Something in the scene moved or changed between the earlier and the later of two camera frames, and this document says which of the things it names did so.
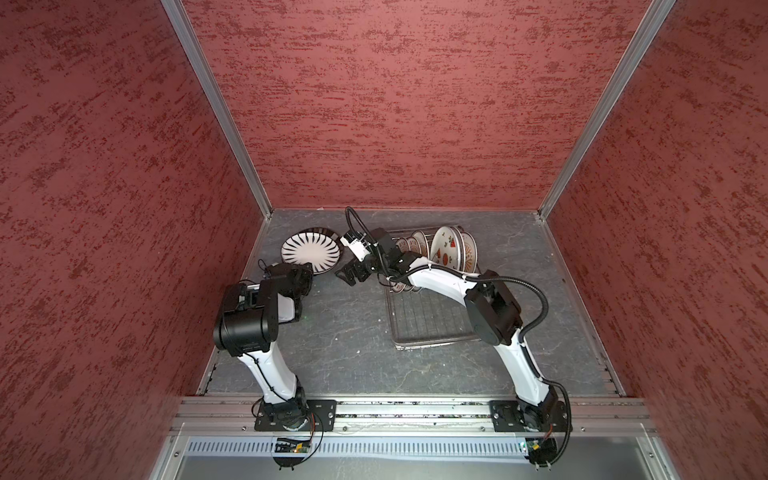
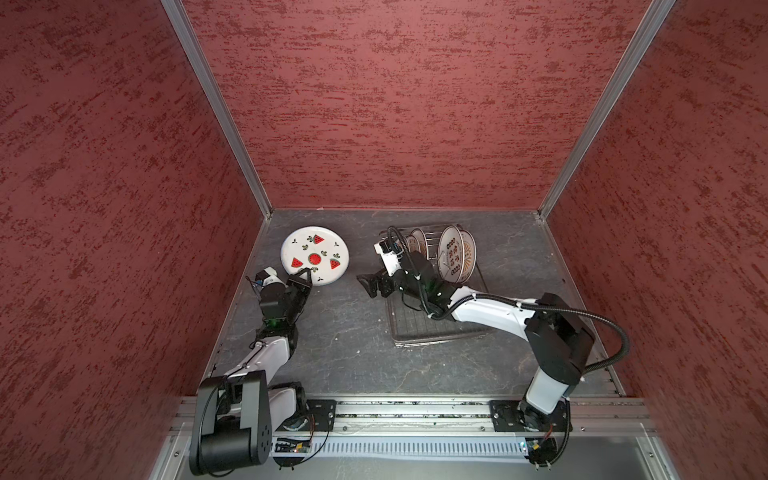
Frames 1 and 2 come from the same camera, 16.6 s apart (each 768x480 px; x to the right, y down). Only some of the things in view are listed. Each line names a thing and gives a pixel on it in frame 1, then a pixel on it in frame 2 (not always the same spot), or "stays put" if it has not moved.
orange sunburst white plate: [403, 245] stays put
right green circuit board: [541, 451] stays put
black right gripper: [363, 274] -> [373, 288]
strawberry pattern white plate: [448, 248] -> [318, 248]
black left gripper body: [303, 276] stays put
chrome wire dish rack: [421, 316] stays put
